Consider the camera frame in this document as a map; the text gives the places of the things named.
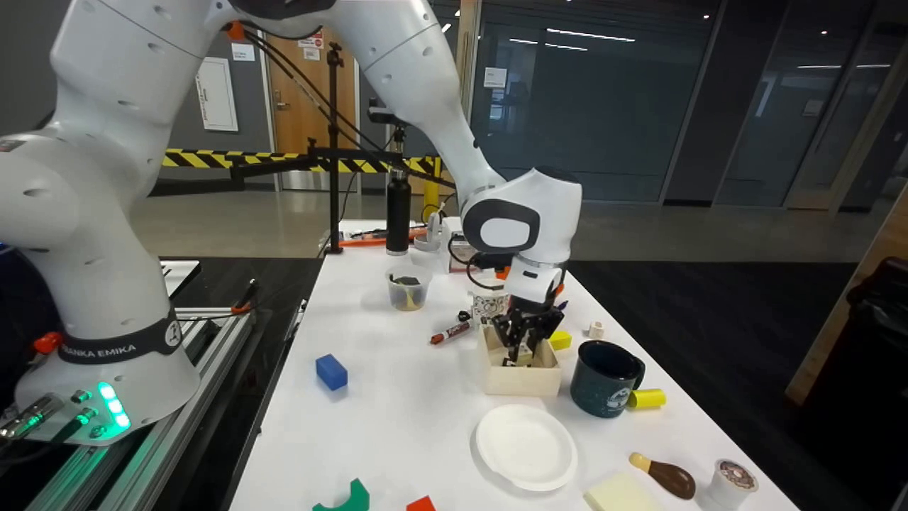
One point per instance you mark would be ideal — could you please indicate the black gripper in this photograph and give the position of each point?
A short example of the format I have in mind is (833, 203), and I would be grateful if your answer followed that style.
(533, 315)

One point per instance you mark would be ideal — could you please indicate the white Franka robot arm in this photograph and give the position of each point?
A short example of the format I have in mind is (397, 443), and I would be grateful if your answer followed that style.
(115, 143)

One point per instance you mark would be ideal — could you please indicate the light wooden open box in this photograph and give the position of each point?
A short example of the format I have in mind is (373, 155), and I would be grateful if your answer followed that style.
(519, 382)

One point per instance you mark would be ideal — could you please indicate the small printed wooden cube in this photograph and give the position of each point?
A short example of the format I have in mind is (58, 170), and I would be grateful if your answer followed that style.
(593, 329)

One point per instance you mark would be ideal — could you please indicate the yellow rectangular block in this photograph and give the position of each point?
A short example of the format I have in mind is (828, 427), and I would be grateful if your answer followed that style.
(563, 341)

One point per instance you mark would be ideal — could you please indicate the patterned paper cup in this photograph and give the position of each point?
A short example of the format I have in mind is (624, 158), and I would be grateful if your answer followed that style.
(487, 307)

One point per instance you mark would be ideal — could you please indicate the black round tag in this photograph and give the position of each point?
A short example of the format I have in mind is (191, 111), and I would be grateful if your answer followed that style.
(464, 315)

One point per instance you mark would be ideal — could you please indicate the orange plastic bowl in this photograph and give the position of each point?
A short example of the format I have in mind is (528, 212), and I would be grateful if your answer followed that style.
(504, 274)

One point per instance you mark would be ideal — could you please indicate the red Expo marker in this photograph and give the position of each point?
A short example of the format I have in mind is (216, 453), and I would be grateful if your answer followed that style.
(448, 329)

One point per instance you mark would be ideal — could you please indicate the dark teal ceramic mug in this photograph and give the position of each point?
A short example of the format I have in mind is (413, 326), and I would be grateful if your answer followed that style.
(600, 385)

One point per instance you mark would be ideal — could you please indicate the white paper plate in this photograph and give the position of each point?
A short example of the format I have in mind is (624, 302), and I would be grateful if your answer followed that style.
(525, 447)

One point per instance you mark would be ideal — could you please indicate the yellow cylinder block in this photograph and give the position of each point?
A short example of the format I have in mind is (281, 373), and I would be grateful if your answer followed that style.
(647, 397)

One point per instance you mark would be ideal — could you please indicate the empty clear plastic cup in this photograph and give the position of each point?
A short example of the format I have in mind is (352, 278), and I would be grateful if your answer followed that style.
(430, 236)

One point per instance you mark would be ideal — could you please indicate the black bottle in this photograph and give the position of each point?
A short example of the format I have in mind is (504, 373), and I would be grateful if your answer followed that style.
(397, 213)

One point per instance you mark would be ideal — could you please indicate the pale yellow sponge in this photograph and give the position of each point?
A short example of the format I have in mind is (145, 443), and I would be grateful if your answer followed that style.
(620, 495)

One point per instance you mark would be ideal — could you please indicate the orange red flat tool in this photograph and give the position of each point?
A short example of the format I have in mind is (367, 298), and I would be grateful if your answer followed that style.
(364, 238)

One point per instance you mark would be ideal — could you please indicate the small red block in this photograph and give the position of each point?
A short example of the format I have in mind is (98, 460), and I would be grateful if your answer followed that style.
(421, 503)

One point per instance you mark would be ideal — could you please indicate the blue rectangular block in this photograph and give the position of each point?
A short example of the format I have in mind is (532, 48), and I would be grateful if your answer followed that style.
(330, 373)

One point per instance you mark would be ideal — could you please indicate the black tripod pole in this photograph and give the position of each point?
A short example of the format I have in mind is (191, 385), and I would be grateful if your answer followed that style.
(332, 207)

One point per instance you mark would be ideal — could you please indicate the green arch block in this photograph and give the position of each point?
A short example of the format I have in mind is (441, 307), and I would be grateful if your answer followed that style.
(352, 500)

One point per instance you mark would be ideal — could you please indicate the small white brown-topped cup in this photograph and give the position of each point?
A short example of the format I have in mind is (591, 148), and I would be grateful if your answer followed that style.
(728, 485)

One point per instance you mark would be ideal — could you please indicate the small white glass sign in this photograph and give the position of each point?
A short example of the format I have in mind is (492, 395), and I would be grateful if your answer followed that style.
(495, 77)

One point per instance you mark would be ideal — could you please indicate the wooden door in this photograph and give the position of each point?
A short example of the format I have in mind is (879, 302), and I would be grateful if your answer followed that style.
(294, 104)

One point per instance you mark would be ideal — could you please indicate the yellow black striped barrier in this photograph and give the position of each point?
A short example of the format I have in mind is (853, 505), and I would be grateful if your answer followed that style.
(237, 159)

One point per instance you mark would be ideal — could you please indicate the orange knob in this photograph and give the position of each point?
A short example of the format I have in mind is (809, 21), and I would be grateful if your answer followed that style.
(42, 344)

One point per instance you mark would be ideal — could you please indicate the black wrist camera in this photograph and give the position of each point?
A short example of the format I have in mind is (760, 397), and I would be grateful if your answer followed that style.
(484, 263)

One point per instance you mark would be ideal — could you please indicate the aluminium mounting rail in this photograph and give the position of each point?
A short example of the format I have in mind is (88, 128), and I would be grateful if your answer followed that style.
(203, 397)

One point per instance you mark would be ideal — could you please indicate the white wall notice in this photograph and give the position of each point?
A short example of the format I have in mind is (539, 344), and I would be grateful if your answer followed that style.
(216, 92)

